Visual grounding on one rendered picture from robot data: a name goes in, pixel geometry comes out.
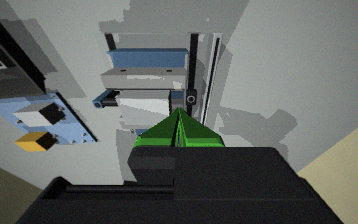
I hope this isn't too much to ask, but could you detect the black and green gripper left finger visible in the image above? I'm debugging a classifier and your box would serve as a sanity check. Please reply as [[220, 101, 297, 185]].
[[132, 108, 179, 149]]

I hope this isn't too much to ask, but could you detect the yellow rectangular block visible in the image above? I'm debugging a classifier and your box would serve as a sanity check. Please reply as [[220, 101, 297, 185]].
[[14, 132, 58, 151]]

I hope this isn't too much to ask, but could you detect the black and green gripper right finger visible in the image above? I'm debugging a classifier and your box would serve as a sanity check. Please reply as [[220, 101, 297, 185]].
[[179, 107, 225, 147]]

